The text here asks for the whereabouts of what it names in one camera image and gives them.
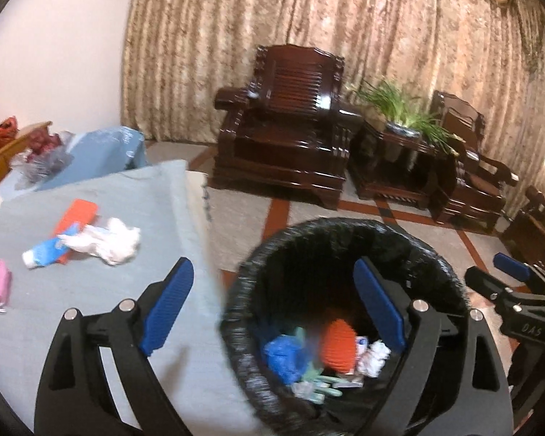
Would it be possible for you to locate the white tissue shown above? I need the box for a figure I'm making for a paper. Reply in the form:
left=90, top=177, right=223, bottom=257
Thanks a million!
left=356, top=340, right=391, bottom=378

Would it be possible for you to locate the blue and white tube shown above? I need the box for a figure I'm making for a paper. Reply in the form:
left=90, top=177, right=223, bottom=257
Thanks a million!
left=22, top=222, right=82, bottom=270

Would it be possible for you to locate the light green cloth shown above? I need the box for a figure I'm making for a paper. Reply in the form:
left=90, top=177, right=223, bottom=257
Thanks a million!
left=297, top=327, right=346, bottom=404

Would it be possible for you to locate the heap of red apples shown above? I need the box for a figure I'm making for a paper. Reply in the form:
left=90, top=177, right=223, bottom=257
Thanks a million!
left=27, top=129, right=62, bottom=155

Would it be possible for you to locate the beige patterned curtain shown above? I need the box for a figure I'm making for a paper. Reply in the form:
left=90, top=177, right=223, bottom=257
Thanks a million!
left=120, top=0, right=545, bottom=182

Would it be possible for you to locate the orange-red flat packet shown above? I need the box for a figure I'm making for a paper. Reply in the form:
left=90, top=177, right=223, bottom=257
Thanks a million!
left=52, top=199, right=98, bottom=264

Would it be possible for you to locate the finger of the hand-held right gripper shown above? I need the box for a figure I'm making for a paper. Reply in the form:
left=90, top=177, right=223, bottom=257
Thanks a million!
left=464, top=266, right=545, bottom=310
left=493, top=252, right=545, bottom=294

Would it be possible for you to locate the blue plastic bag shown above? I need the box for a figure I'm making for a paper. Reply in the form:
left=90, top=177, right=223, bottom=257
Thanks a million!
left=36, top=126, right=148, bottom=191

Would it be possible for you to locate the orange foam net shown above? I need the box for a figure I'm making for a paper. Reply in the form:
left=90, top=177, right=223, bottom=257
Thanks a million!
left=322, top=318, right=359, bottom=373

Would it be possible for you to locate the blue glove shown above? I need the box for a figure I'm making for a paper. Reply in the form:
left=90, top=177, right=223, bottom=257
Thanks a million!
left=263, top=335, right=310, bottom=384

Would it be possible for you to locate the dark wooden side table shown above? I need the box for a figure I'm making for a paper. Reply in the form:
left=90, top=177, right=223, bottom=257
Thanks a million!
left=349, top=120, right=441, bottom=210

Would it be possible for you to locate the dark wooden armchair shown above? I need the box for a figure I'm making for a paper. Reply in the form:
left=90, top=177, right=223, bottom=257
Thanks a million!
left=500, top=185, right=545, bottom=282
left=429, top=91, right=519, bottom=234
left=207, top=44, right=364, bottom=210

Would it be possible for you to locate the red woven basket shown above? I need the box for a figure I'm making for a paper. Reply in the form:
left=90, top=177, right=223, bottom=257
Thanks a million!
left=0, top=117, right=19, bottom=150

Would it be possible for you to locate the light wooden cabinet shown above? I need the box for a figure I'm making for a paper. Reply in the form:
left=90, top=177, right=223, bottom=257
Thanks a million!
left=0, top=120, right=53, bottom=189

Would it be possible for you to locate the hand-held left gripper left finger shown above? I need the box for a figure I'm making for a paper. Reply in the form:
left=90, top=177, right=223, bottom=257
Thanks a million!
left=34, top=257, right=194, bottom=436

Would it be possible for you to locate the clear bag with red items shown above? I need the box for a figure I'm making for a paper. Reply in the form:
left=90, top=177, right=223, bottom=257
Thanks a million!
left=10, top=132, right=76, bottom=187

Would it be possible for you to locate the trash bin with black liner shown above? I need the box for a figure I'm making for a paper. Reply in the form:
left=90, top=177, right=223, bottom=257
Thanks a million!
left=218, top=218, right=471, bottom=436

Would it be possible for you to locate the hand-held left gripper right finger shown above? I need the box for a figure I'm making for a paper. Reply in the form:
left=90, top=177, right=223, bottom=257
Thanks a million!
left=352, top=257, right=514, bottom=436

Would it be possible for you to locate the potted green plant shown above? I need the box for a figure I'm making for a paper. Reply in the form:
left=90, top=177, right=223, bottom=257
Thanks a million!
left=347, top=79, right=464, bottom=155

